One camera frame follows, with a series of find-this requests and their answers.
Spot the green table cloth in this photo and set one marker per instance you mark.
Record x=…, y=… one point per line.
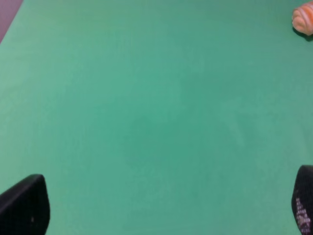
x=158, y=117

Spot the orange striped bread toy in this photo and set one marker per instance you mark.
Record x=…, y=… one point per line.
x=302, y=18

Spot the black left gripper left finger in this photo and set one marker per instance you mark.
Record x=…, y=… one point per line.
x=25, y=207

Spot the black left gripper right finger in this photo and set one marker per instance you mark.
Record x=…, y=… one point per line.
x=302, y=200

